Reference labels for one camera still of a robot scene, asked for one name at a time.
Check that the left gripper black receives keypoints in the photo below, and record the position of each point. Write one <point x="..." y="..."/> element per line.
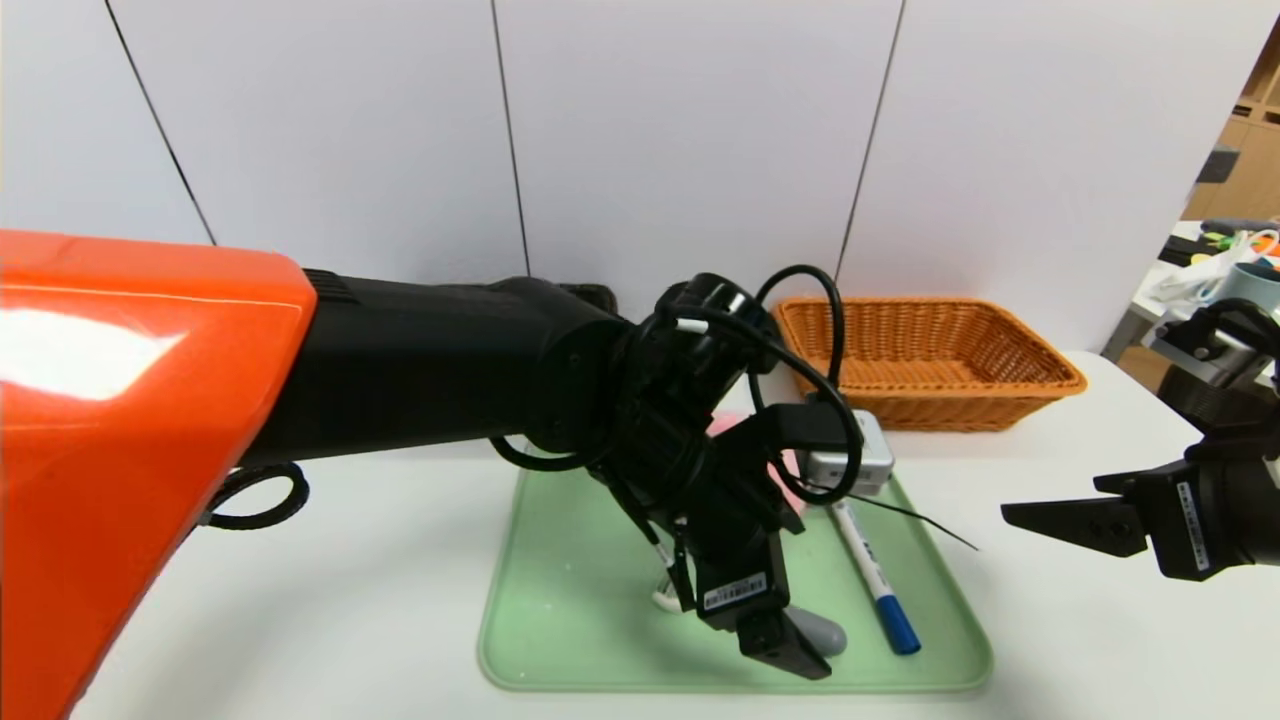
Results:
<point x="738" y="593"/>

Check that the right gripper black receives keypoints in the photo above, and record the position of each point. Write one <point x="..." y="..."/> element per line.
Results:
<point x="1186" y="520"/>

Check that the pink plush peach toy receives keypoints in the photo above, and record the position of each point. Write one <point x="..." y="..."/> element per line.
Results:
<point x="722" y="425"/>

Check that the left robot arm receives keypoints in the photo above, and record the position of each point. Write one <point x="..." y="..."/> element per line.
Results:
<point x="400" y="370"/>

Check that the orange wicker basket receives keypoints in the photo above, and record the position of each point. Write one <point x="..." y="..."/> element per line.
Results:
<point x="950" y="390"/>

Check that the dark brown wicker basket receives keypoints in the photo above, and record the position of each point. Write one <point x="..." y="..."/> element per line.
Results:
<point x="590" y="295"/>

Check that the white marker blue cap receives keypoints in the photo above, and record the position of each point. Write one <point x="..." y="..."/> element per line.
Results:
<point x="870" y="575"/>

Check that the green plastic tray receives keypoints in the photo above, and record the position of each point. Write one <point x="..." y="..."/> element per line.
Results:
<point x="570" y="600"/>

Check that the white plastic bag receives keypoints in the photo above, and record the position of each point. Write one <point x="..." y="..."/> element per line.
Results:
<point x="1180" y="285"/>

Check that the grey-blue mug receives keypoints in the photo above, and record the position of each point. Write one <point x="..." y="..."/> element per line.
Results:
<point x="1255" y="280"/>

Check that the wooden background shelf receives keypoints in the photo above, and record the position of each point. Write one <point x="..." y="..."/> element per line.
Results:
<point x="1250" y="160"/>

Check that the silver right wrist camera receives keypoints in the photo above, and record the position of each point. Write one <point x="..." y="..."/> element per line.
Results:
<point x="1210" y="350"/>

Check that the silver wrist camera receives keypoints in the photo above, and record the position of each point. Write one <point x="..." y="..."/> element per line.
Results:
<point x="1210" y="350"/>
<point x="850" y="465"/>

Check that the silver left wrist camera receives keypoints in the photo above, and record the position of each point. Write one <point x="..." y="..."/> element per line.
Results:
<point x="850" y="465"/>

